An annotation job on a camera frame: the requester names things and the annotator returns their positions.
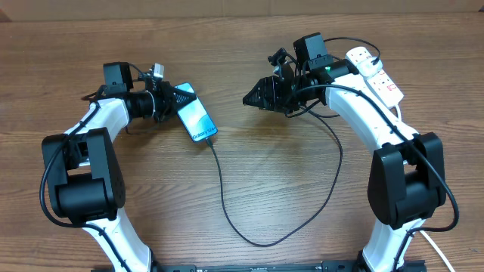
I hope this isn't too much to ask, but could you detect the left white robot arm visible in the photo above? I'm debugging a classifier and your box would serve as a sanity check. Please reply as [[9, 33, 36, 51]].
[[39, 62, 197, 271]]

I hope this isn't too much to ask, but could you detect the black charging cable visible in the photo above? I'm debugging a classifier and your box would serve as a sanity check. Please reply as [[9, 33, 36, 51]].
[[205, 36, 381, 248]]

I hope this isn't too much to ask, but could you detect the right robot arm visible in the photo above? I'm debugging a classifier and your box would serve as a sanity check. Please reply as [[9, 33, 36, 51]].
[[243, 32, 455, 271]]

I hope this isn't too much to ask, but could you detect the white power strip cord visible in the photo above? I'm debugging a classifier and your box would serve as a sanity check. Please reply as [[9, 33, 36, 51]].
[[392, 104, 456, 272]]

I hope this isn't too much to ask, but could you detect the white power strip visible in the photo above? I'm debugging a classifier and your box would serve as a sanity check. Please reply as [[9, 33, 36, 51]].
[[346, 46, 404, 110]]

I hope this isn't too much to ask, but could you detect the Galaxy smartphone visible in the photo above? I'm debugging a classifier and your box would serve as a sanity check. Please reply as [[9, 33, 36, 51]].
[[177, 97, 218, 143]]

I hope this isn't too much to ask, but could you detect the white charger plug adapter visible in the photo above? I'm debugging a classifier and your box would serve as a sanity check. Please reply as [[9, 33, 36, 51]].
[[356, 58, 383, 78]]

